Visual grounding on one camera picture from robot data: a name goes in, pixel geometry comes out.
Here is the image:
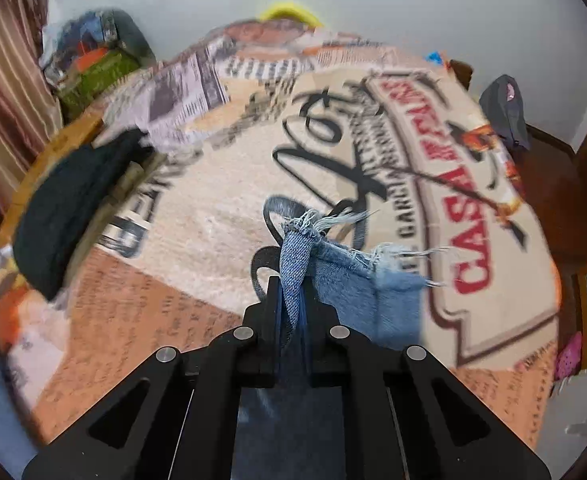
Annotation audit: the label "printed beige bed blanket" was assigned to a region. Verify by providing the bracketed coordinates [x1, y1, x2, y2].
[12, 22, 560, 444]

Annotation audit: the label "dark grey backpack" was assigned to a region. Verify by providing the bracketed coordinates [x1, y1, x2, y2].
[479, 74, 531, 151]

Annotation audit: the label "yellow curved pillow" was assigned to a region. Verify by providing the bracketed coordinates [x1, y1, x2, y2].
[259, 1, 324, 28]

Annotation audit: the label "wooden headboard panel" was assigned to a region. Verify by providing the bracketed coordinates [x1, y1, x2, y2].
[0, 110, 103, 248]

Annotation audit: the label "black folded garment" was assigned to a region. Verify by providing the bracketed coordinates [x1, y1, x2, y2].
[13, 129, 152, 301]

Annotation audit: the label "pile of clothes and bags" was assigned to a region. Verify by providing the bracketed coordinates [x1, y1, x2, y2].
[39, 8, 156, 122]

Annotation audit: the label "striped pink curtain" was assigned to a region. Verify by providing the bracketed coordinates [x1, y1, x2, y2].
[0, 0, 62, 225]

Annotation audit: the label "blue denim jeans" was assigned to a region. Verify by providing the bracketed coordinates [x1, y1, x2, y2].
[231, 209, 435, 479]

